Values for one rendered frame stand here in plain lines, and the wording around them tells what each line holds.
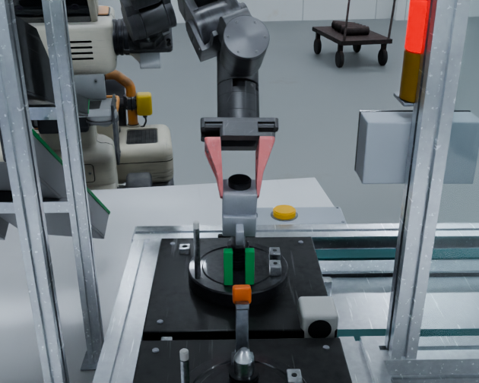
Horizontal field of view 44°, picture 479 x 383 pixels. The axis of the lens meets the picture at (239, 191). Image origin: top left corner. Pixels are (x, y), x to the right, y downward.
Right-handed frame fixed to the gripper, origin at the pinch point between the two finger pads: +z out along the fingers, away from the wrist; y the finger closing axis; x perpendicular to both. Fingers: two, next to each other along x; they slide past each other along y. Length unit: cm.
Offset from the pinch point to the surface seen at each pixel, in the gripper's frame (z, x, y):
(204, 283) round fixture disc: 11.6, 3.6, -4.6
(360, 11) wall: -472, 783, 239
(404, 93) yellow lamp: -5.6, -20.5, 15.9
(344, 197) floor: -54, 253, 73
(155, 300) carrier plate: 13.8, 4.2, -11.1
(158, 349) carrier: 19.8, -3.9, -10.0
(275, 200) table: -10, 54, 11
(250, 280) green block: 11.5, 2.4, 1.4
